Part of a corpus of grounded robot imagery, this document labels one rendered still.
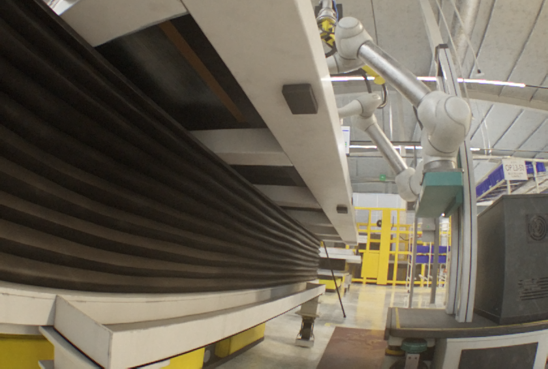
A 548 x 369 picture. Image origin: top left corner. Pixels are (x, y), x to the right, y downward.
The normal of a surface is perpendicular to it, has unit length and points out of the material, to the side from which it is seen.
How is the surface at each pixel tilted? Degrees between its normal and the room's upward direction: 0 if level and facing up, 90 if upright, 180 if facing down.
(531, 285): 90
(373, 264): 90
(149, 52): 180
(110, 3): 180
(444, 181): 90
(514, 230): 90
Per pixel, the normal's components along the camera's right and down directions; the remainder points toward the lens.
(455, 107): -0.21, -0.29
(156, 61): -0.15, 0.93
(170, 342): 0.94, 0.02
